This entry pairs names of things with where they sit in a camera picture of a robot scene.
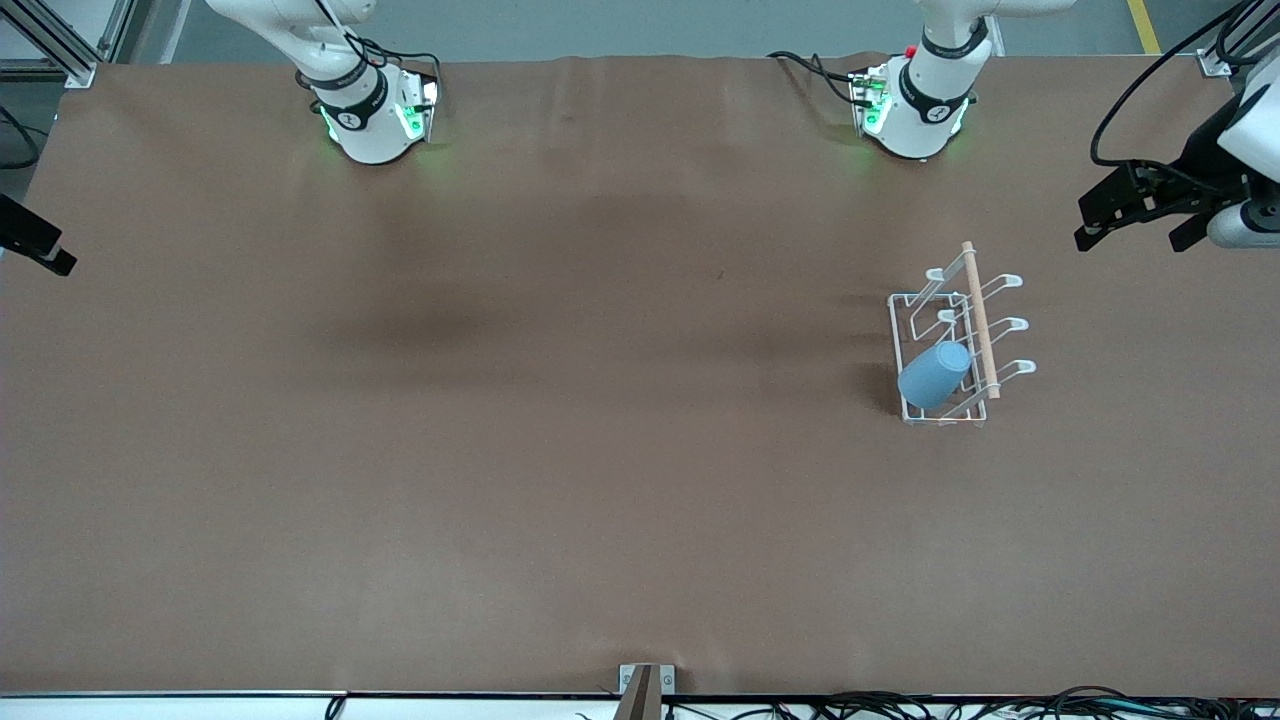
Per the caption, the blue plastic cup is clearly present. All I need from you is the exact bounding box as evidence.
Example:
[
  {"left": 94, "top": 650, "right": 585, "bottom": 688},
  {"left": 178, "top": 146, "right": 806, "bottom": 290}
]
[{"left": 897, "top": 340, "right": 973, "bottom": 411}]

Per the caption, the brown table cover sheet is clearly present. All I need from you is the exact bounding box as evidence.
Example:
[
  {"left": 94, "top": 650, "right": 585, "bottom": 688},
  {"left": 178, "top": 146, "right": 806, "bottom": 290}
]
[{"left": 0, "top": 52, "right": 1280, "bottom": 698}]

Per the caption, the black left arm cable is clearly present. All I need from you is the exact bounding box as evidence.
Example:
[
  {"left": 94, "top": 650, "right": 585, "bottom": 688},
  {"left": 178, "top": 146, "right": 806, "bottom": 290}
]
[{"left": 1090, "top": 0, "right": 1261, "bottom": 196}]

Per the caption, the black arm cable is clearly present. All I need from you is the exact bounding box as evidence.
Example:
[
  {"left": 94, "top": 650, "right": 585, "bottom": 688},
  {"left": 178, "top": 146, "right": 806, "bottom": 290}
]
[
  {"left": 0, "top": 105, "right": 42, "bottom": 171},
  {"left": 1090, "top": 0, "right": 1261, "bottom": 196}
]

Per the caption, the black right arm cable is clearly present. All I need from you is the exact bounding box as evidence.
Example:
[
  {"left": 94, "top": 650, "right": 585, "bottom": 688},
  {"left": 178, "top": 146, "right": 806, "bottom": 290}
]
[{"left": 0, "top": 105, "right": 42, "bottom": 171}]

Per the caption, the aluminium frame post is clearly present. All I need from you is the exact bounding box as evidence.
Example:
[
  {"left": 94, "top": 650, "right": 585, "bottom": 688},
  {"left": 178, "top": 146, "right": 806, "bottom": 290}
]
[
  {"left": 1198, "top": 0, "right": 1280, "bottom": 78},
  {"left": 0, "top": 0, "right": 136, "bottom": 89}
]

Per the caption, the white wire cup rack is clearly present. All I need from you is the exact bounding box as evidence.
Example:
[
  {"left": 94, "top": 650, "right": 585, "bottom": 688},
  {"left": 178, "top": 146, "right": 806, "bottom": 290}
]
[{"left": 888, "top": 240, "right": 1038, "bottom": 429}]

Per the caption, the white table front rail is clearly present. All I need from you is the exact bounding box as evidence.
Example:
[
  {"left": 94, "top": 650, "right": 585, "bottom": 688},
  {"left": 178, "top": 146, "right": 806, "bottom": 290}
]
[{"left": 0, "top": 692, "right": 621, "bottom": 720}]

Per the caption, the black cable bundle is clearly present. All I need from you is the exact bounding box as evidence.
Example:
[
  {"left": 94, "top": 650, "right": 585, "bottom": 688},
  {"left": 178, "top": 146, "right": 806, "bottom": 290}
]
[{"left": 575, "top": 685, "right": 1280, "bottom": 720}]

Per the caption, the metal bracket with post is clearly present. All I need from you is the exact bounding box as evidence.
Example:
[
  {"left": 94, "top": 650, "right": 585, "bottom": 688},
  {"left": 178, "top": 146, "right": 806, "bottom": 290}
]
[{"left": 618, "top": 663, "right": 677, "bottom": 720}]

